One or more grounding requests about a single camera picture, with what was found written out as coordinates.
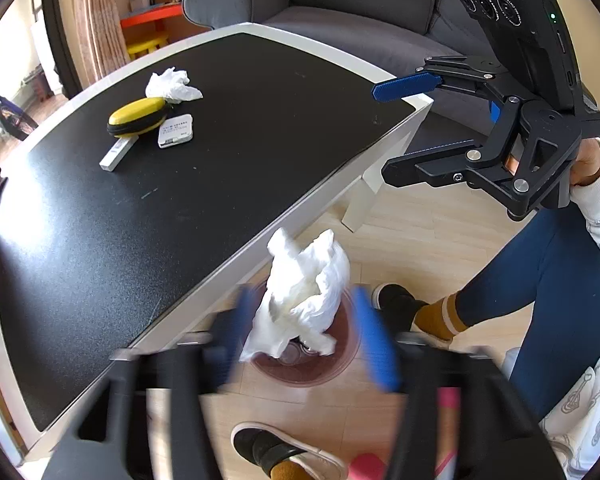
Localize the pink white bicycle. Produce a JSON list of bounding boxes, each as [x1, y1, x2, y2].
[[0, 96, 38, 141]]

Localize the white square card box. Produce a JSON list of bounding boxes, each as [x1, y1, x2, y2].
[[158, 114, 194, 148]]

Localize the white slim rectangular stick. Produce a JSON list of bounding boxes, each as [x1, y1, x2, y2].
[[99, 136, 138, 172]]

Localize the large crumpled white paper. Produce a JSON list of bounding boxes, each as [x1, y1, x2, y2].
[[145, 67, 204, 104]]

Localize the black white left shoe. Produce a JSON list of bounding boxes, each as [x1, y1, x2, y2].
[[230, 422, 349, 479]]

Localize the yellow black round case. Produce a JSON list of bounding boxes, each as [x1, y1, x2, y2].
[[107, 98, 171, 138]]

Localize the white patterned sleeve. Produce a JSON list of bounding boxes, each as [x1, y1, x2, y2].
[[541, 139, 600, 479]]

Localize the person's right hand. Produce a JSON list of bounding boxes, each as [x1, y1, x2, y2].
[[570, 139, 600, 186]]

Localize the pink patterned curtain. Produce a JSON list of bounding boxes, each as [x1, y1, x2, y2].
[[73, 0, 130, 84]]

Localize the pink trash bin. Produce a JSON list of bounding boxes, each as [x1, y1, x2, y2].
[[251, 290, 360, 388]]

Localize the blue trouser legs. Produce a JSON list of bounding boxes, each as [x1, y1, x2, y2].
[[448, 205, 600, 418]]

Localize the white tissue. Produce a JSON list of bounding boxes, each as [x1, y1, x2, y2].
[[239, 229, 350, 362]]

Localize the yellow plastic stool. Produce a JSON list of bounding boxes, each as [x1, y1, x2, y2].
[[126, 34, 169, 60]]

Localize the grey fabric sofa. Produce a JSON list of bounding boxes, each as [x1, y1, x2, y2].
[[180, 0, 546, 137]]

